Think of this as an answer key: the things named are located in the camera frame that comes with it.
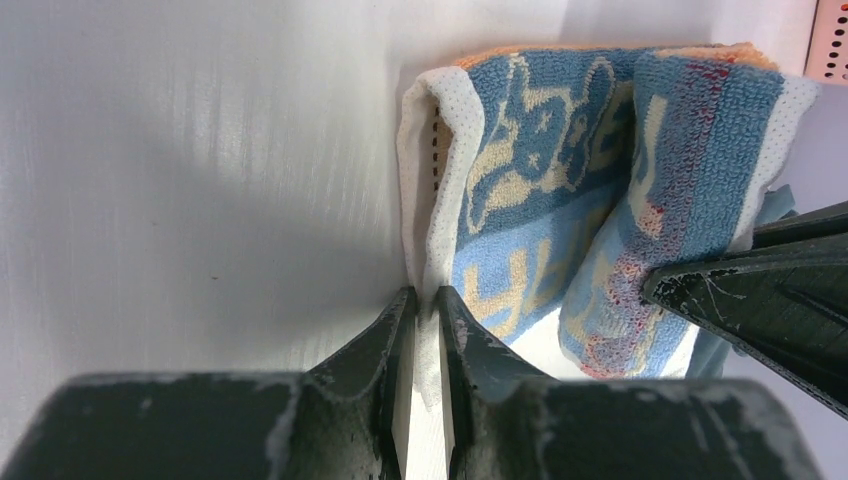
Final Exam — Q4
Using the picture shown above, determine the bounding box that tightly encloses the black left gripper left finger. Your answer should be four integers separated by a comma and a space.
1, 287, 418, 479

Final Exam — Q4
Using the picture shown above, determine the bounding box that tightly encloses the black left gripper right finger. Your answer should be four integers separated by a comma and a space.
435, 286, 820, 479

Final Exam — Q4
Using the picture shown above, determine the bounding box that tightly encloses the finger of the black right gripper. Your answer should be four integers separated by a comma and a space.
642, 203, 847, 416

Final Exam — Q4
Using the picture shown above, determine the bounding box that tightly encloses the cream rabbit text towel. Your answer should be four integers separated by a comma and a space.
397, 43, 820, 408

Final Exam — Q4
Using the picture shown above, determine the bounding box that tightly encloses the pink plastic basket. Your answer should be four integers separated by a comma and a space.
804, 0, 847, 86

